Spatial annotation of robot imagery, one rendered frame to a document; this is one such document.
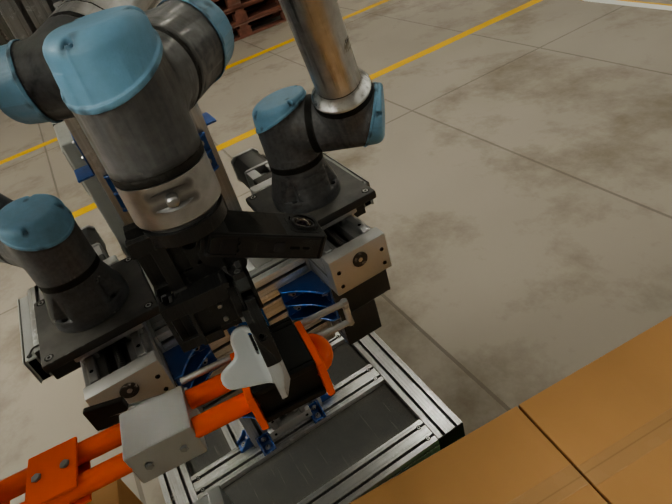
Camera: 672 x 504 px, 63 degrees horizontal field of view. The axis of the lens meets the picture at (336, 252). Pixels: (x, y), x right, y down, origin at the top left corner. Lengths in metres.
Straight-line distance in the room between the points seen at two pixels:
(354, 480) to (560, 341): 0.96
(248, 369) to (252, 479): 1.27
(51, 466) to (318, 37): 0.69
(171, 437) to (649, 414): 1.04
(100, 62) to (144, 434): 0.36
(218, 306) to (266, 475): 1.32
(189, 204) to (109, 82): 0.10
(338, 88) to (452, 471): 0.81
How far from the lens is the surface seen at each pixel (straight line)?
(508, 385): 2.06
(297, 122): 1.08
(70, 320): 1.13
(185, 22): 0.49
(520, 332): 2.22
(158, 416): 0.60
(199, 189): 0.43
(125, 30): 0.40
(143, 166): 0.42
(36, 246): 1.05
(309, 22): 0.91
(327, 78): 0.98
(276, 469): 1.77
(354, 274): 1.12
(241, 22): 6.96
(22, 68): 0.57
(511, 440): 1.30
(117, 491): 0.97
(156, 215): 0.44
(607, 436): 1.32
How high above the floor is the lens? 1.65
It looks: 37 degrees down
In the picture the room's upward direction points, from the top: 17 degrees counter-clockwise
